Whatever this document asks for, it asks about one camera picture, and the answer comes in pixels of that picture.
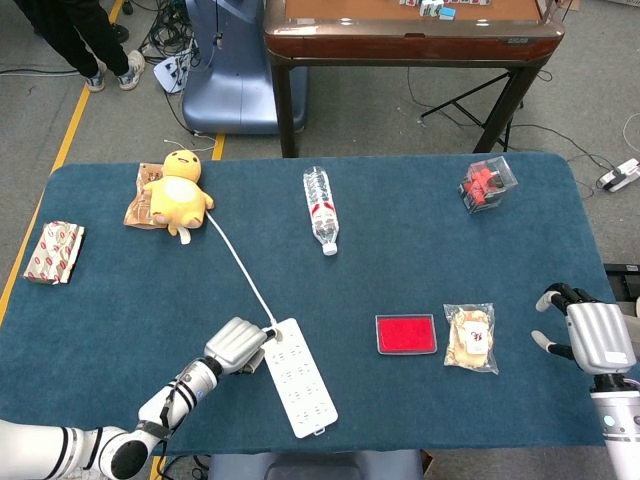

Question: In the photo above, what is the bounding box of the brown mahjong table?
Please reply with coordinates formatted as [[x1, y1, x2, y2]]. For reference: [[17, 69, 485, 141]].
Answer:
[[263, 0, 566, 159]]

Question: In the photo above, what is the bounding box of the black floor cable bundle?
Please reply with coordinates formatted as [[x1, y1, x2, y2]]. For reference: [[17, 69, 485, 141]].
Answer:
[[139, 0, 202, 57]]

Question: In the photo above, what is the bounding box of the clear box with red toy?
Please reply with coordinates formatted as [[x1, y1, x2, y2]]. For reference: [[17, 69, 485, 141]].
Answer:
[[458, 155, 519, 215]]

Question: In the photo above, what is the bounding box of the blue tablecloth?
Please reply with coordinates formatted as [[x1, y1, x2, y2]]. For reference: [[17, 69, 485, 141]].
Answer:
[[0, 152, 621, 456]]

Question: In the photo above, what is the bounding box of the brown snack packet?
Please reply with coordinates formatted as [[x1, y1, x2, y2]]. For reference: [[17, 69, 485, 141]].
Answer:
[[123, 162, 169, 231]]

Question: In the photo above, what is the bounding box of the white floor adapter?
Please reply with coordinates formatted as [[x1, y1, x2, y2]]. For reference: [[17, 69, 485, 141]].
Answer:
[[597, 158, 640, 194]]

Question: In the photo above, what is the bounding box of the red patterned wrapped packet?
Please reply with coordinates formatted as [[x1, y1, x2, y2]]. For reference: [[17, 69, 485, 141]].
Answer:
[[23, 221, 86, 286]]

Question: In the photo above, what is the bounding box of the white floor power strip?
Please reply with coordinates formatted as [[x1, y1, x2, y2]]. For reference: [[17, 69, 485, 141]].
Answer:
[[152, 54, 194, 95]]

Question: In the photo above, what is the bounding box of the clear bag of snacks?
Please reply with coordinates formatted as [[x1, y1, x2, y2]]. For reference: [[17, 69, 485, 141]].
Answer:
[[442, 301, 500, 375]]

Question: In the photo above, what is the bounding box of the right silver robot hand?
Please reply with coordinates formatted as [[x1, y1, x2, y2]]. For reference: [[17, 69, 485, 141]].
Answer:
[[530, 282, 639, 375]]

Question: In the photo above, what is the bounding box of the yellow plush toy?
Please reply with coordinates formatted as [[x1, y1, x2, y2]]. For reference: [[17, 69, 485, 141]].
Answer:
[[143, 148, 215, 246]]

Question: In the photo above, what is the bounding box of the white power cord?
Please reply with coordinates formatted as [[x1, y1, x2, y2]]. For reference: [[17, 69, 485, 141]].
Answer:
[[204, 212, 278, 327]]

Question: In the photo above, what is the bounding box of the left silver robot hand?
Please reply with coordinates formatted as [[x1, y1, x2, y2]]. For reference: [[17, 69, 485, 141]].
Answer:
[[203, 316, 277, 375]]

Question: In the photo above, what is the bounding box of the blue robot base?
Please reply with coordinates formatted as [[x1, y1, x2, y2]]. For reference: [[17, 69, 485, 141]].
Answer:
[[181, 0, 309, 135]]

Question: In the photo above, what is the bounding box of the person in black clothes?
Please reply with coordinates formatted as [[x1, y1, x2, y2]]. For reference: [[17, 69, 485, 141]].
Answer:
[[12, 0, 147, 93]]

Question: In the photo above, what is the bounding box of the red ink pad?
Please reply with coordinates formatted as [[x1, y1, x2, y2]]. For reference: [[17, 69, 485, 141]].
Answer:
[[374, 313, 438, 356]]

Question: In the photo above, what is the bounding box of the clear plastic water bottle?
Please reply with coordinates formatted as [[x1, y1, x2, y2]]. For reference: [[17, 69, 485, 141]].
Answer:
[[302, 165, 340, 257]]

